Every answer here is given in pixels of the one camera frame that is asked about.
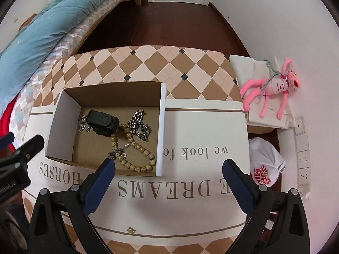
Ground red blanket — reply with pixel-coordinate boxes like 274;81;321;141
0;95;19;153

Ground silver chain necklace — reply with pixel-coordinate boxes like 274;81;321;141
127;109;152;142

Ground white wall socket strip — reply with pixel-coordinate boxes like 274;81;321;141
294;115;311;202

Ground pink panther plush toy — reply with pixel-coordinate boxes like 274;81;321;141
240;58;300;120

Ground white cardboard jewelry box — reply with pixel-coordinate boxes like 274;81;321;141
45;81;166;177

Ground white plastic shopping bag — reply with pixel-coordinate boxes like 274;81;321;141
249;137;286;187

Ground checkered tablecloth with lettering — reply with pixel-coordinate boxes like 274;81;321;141
23;45;249;253

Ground small silver chain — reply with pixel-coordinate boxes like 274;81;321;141
78;115;92;133

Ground wooden bead bracelet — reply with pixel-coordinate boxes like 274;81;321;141
108;122;157;173

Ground light blue quilt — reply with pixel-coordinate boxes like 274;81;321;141
1;0;106;111

